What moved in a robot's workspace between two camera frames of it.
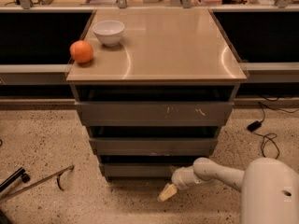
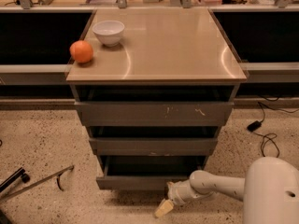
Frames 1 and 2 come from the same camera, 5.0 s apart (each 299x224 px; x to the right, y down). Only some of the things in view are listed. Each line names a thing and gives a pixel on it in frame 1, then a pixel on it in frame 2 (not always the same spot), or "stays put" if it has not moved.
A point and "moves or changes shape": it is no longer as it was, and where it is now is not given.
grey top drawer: (154, 113) stays put
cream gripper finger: (169, 190) -> (165, 206)
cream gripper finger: (173, 168) -> (170, 184)
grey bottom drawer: (140, 172) moves or changes shape
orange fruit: (81, 50) stays put
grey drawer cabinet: (159, 98) stays put
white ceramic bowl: (108, 32) stays put
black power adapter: (254, 126) stays put
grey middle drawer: (153, 146) stays put
